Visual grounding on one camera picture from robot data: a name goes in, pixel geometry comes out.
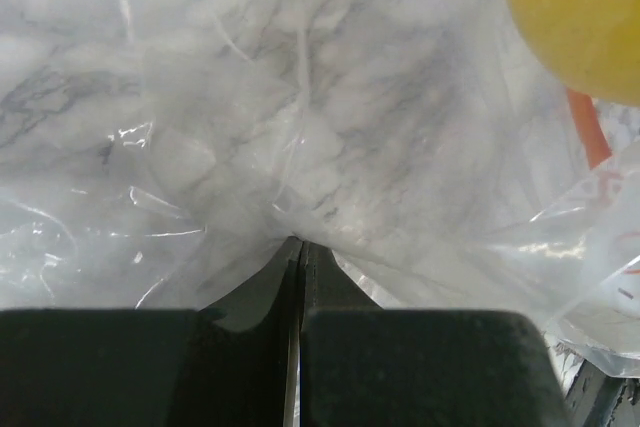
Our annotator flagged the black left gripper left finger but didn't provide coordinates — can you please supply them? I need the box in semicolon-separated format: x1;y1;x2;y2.
1;238;302;426

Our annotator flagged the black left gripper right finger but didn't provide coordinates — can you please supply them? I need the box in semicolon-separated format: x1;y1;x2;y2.
300;243;570;426

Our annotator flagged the orange zip clear bag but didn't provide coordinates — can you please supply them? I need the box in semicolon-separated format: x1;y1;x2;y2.
1;0;639;377

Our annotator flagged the fake yellow lemon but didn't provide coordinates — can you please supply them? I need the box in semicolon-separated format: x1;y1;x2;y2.
507;0;639;106

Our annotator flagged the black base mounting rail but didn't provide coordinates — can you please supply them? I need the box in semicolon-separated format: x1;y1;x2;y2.
566;361;640;427

